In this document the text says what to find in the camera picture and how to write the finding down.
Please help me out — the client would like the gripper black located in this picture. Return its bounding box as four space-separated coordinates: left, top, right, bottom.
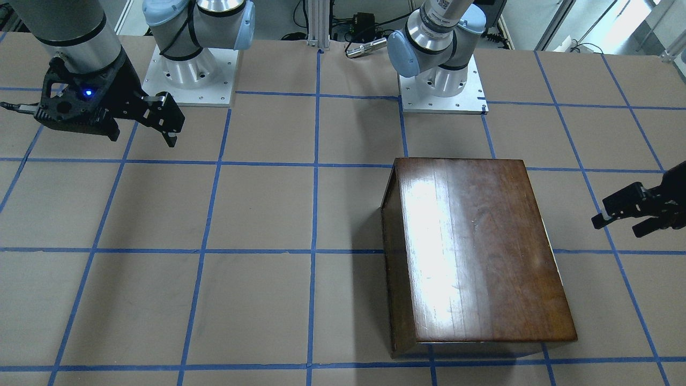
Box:
110 92 185 147
591 162 685 238

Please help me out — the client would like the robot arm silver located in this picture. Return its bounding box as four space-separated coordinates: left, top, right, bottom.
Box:
387 1 685 237
2 1 256 147

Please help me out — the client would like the dark wooden drawer cabinet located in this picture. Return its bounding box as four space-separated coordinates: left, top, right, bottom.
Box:
381 157 578 358

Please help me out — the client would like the silver cylindrical tool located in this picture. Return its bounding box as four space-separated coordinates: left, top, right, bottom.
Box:
345 38 387 59

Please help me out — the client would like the black power adapter box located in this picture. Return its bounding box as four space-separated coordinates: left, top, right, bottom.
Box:
351 12 376 42

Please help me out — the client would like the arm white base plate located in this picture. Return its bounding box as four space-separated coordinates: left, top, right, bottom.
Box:
141 46 242 108
398 55 489 114

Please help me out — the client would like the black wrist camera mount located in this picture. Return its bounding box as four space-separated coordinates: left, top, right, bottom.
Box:
2 49 148 142

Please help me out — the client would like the aluminium frame post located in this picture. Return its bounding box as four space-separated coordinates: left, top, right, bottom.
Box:
304 0 331 52

